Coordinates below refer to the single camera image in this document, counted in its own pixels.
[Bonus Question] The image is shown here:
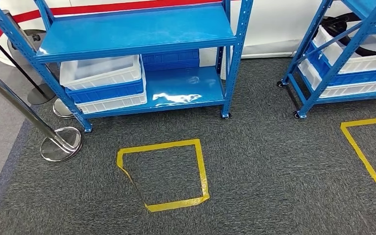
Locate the blue metal shelf rack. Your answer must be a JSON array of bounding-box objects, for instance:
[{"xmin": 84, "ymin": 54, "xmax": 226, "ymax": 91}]
[{"xmin": 0, "ymin": 0, "xmax": 254, "ymax": 133}]

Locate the yellow floor tape square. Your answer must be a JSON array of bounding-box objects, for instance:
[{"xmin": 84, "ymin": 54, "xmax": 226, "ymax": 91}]
[
  {"xmin": 117, "ymin": 139, "xmax": 211, "ymax": 213},
  {"xmin": 340, "ymin": 116, "xmax": 376, "ymax": 183}
]

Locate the dark round floor base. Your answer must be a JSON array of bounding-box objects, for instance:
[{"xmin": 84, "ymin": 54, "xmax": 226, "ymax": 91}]
[{"xmin": 0, "ymin": 24, "xmax": 56, "ymax": 105}]

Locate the blue metal rack on casters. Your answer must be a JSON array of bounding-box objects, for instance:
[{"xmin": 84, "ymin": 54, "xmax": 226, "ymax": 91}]
[{"xmin": 276, "ymin": 0, "xmax": 376, "ymax": 119}]

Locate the black plastic item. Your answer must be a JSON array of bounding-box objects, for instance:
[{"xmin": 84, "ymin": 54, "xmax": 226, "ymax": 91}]
[{"xmin": 321, "ymin": 13, "xmax": 376, "ymax": 56}]

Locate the chrome stanchion post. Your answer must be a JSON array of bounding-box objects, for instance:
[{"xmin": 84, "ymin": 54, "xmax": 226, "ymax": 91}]
[
  {"xmin": 0, "ymin": 9, "xmax": 76, "ymax": 119},
  {"xmin": 0, "ymin": 61, "xmax": 83, "ymax": 163}
]

